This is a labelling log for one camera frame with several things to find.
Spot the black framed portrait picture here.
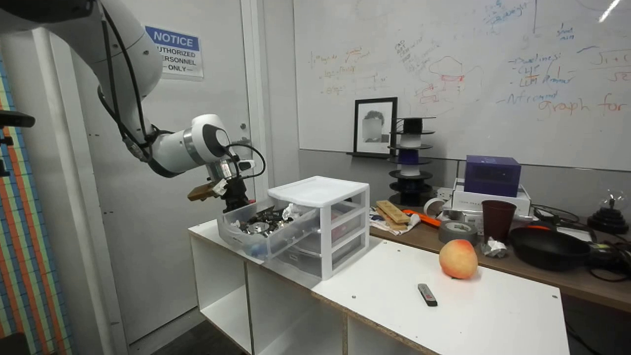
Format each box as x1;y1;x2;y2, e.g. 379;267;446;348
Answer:
351;94;400;157

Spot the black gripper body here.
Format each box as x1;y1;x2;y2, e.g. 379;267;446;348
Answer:
213;155;256;198

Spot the white door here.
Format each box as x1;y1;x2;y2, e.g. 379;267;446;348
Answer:
61;0;258;342

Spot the grey tape roll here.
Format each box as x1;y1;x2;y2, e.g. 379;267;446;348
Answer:
438;218;481;244

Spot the white slanted pole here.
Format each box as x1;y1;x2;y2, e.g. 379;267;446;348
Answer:
22;25;126;355

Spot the black dome shaped device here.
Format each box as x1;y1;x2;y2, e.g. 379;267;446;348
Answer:
586;191;629;234

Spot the orange pink peach fruit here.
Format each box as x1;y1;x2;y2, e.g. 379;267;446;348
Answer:
438;236;479;279

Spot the dark red cup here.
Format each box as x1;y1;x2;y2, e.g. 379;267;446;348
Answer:
481;196;519;244

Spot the orange handled tool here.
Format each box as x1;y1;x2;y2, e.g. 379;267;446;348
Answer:
400;206;444;230

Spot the colourful striped panel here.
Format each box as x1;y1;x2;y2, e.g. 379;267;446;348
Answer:
0;60;71;355

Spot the white mug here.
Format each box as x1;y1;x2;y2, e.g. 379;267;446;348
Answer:
422;191;458;218

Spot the purple box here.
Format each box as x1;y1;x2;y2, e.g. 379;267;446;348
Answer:
463;153;523;196

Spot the black frying pan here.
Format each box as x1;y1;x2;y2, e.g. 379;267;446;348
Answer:
509;224;631;271

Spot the white cube shelf cabinet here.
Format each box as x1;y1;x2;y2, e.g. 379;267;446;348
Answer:
187;216;572;355

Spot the crumpled silver foil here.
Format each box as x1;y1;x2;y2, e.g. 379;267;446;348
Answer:
481;234;511;260

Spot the black knob handle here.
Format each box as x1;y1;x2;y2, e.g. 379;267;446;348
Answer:
0;108;38;129

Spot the black spool stack tower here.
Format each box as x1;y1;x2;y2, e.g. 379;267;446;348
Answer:
387;114;438;206

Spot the brown wooden desk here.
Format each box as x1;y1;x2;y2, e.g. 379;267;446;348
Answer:
367;206;631;313

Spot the wooden brush block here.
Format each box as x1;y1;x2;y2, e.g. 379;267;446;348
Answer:
375;196;410;226

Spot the white flat box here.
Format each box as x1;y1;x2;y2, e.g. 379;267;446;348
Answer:
452;183;532;216

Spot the blue white notice sign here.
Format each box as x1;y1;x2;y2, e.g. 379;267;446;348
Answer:
144;23;207;80

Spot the clear plastic middle drawer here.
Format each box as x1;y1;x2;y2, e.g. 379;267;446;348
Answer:
288;210;367;254

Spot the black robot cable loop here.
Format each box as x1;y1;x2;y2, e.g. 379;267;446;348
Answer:
225;139;268;181

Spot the clear plastic bottom drawer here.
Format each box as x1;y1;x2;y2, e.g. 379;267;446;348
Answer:
278;232;367;271

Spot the dark tangled items pile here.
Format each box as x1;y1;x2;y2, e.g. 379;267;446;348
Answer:
237;202;306;238

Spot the clear plastic pulled-out drawer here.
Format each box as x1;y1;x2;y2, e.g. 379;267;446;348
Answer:
215;200;322;260

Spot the white plastic drawer unit frame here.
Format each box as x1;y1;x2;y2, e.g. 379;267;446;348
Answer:
264;173;371;279

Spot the tan wrist camera box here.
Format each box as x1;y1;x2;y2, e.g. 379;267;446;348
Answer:
185;181;219;202

